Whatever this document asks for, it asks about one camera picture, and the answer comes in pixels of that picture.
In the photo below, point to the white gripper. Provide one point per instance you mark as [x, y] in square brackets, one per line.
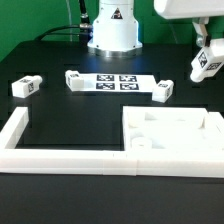
[177, 9]

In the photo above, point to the white square tabletop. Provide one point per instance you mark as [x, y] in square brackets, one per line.
[154, 128]

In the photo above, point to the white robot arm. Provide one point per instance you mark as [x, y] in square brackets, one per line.
[115, 30]

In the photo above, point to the white marker sheet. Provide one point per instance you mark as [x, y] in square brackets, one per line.
[118, 82]

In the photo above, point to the white U-shaped fence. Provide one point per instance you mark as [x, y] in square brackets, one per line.
[162, 162]

